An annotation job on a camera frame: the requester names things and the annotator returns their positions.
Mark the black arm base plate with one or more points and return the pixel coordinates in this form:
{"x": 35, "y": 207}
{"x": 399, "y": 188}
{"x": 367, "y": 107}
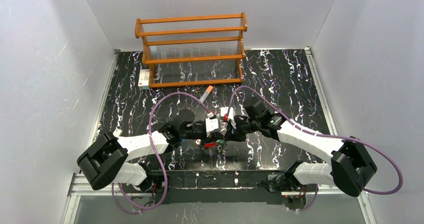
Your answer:
{"x": 234, "y": 186}

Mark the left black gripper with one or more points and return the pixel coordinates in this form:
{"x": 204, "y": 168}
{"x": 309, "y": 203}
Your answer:
{"x": 205, "y": 135}

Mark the white small tag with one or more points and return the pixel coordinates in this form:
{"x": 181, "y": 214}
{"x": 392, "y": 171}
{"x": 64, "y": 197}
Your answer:
{"x": 117, "y": 132}

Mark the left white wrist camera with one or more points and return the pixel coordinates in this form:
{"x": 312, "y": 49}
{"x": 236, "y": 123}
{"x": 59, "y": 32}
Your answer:
{"x": 212, "y": 125}

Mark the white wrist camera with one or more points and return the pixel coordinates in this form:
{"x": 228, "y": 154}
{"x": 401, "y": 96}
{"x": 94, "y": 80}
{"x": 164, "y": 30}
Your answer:
{"x": 227, "y": 115}
{"x": 212, "y": 125}

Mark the aluminium front frame rail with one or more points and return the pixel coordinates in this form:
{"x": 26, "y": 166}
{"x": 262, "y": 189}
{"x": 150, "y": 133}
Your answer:
{"x": 327, "y": 205}

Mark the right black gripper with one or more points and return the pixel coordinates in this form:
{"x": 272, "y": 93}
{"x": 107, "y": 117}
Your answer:
{"x": 232, "y": 132}

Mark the wooden three-tier shelf rack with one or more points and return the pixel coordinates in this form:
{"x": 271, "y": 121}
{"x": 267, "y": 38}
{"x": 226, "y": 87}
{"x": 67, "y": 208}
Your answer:
{"x": 197, "y": 39}

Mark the red white keyring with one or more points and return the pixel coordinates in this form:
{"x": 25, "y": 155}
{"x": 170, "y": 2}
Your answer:
{"x": 209, "y": 145}

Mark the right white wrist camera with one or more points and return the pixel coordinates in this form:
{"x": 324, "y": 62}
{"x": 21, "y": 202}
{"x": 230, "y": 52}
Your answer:
{"x": 227, "y": 115}

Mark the small white red box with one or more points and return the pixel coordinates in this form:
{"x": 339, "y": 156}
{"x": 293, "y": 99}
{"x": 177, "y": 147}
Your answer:
{"x": 144, "y": 79}

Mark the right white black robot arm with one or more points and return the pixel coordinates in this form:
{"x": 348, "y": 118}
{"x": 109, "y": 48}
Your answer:
{"x": 345, "y": 164}

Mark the orange grey marker pen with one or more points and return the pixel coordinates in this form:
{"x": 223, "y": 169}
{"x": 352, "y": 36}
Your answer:
{"x": 206, "y": 93}

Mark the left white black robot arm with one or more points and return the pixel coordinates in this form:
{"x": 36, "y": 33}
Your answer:
{"x": 107, "y": 160}

